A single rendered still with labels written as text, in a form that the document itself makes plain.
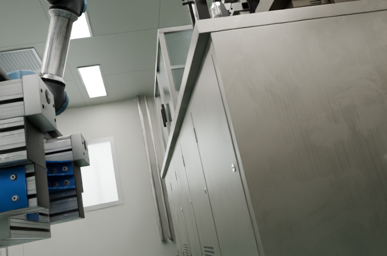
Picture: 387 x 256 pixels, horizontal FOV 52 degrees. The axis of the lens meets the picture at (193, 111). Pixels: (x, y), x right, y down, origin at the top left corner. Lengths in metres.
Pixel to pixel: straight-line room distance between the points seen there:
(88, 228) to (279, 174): 5.94
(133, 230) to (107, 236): 0.42
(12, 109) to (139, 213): 5.90
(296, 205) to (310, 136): 0.17
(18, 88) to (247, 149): 0.52
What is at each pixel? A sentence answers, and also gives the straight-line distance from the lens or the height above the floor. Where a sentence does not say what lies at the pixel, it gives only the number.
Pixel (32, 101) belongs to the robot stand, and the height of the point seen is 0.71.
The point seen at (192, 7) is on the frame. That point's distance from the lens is 1.93.
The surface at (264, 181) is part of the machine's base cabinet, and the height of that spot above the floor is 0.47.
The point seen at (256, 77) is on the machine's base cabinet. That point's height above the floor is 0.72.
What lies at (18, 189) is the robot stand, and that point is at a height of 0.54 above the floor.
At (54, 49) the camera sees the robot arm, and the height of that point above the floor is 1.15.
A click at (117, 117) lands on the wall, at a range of 7.03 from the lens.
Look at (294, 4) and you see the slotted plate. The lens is 1.22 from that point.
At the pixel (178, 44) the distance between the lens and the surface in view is 2.46.
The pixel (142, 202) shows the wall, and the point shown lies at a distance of 6.73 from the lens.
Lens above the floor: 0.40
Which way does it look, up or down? 16 degrees up
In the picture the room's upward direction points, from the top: 12 degrees counter-clockwise
